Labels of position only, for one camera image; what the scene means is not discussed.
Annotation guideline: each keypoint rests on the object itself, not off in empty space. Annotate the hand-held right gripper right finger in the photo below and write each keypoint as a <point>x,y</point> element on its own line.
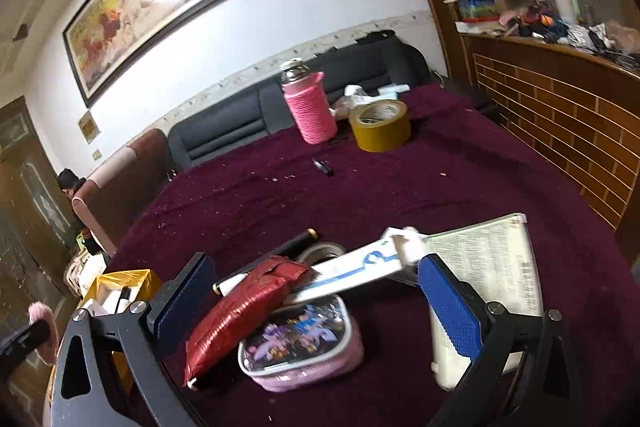
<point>450,312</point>

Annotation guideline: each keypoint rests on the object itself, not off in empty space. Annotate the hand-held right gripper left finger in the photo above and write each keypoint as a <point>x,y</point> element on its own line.
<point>185,302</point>

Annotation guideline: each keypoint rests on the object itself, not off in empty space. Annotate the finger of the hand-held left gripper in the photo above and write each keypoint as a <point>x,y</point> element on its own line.
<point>22,346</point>

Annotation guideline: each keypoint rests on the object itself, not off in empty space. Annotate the red foil snack packet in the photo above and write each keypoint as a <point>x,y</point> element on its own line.
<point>235,312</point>

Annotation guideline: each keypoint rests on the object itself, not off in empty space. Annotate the gold box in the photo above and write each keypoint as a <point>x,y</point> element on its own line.
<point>135,279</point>

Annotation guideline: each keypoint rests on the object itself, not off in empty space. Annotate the printed paper leaflet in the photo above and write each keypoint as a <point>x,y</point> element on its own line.
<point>490,257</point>

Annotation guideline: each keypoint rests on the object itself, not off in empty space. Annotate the white and blue carton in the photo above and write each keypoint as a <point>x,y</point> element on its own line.
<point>350,269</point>

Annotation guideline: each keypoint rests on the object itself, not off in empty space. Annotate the pink clear cartoon pouch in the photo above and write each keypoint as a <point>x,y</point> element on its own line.
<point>300,337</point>

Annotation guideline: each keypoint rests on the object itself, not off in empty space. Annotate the pink fluffy cloth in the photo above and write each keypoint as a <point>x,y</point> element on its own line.
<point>42,312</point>

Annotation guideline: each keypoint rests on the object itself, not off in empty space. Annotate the clear tape roll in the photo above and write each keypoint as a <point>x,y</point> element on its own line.
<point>330,248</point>

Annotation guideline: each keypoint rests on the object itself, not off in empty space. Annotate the pink and brown armchair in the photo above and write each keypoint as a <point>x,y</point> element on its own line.
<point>125,177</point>

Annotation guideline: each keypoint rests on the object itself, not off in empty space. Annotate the wooden door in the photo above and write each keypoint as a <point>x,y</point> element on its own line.
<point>30,187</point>

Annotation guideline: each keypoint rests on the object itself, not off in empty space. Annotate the dark grey sofa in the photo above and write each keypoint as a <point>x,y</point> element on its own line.
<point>225,127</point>

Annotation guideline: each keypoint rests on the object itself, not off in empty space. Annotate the yellow tape roll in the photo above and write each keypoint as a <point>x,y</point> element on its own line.
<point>380,137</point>

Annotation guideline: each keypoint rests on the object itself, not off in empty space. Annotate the pink knit-covered thermos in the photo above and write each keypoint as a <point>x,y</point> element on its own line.
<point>310,112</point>

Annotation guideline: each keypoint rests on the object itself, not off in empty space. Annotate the white crumpled cloth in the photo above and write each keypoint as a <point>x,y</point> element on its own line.
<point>355,93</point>

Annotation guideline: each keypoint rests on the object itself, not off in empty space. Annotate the black bag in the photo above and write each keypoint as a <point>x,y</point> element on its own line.
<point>380,37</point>

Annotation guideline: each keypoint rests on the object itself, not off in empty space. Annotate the pile of mixed clutter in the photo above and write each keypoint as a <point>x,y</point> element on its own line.
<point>545,24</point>

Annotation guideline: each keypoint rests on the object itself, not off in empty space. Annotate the colourful tissue box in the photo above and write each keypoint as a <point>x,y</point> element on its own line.
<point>477,7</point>

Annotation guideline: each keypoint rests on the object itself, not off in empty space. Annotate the small wall picture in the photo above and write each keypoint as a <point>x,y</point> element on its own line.
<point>88,127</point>

